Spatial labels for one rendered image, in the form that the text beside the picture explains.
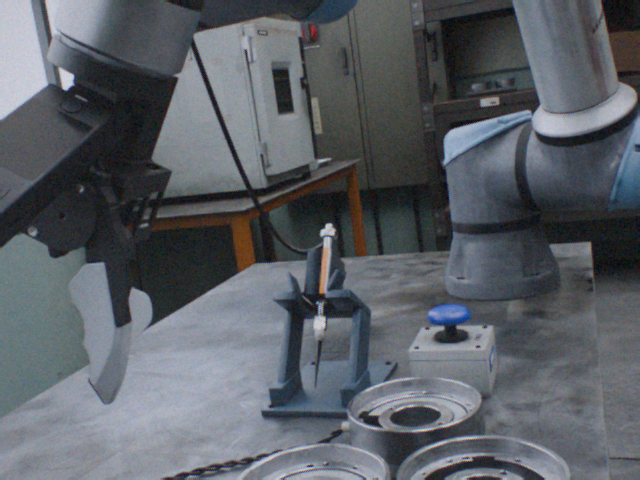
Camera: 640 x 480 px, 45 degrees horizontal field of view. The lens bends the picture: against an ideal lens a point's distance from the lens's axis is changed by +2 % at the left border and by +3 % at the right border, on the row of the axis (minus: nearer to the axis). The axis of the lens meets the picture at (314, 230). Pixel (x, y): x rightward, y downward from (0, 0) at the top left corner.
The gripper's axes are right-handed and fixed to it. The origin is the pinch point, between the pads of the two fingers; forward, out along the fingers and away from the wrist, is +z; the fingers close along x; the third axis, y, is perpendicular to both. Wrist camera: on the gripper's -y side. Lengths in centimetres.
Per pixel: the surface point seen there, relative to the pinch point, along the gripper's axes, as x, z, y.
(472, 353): -27.6, -4.6, 28.0
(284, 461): -18.1, 2.5, 9.0
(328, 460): -20.9, 1.4, 10.1
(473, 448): -29.4, -4.1, 11.4
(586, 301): -39, -7, 57
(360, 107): 65, 15, 391
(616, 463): -84, 55, 176
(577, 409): -36.9, -5.1, 25.6
